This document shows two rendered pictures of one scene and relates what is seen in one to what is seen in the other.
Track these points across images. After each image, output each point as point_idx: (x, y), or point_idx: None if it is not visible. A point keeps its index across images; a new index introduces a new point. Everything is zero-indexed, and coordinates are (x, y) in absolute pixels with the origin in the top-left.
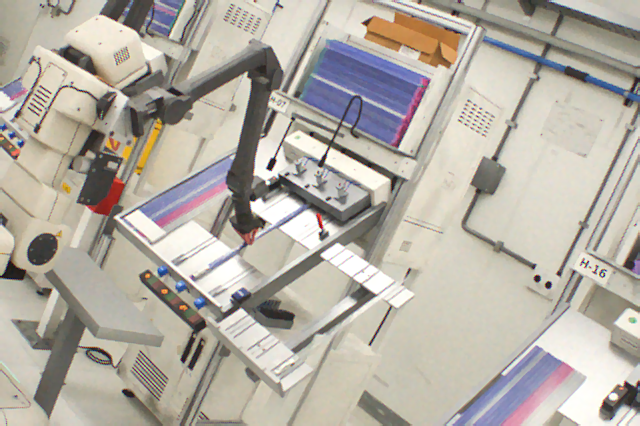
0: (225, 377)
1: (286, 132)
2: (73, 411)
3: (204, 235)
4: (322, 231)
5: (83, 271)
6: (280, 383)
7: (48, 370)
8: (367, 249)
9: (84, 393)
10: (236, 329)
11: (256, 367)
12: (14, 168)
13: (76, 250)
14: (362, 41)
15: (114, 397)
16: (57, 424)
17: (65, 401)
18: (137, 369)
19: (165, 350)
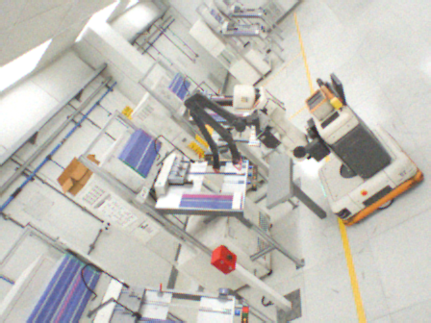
0: (246, 207)
1: (182, 152)
2: (300, 242)
3: (224, 185)
4: (199, 160)
5: (276, 184)
6: None
7: (307, 197)
8: None
9: (290, 260)
10: (255, 141)
11: None
12: (291, 130)
13: (269, 202)
14: (102, 166)
15: (277, 265)
16: (311, 229)
17: (301, 248)
18: (263, 256)
19: (251, 237)
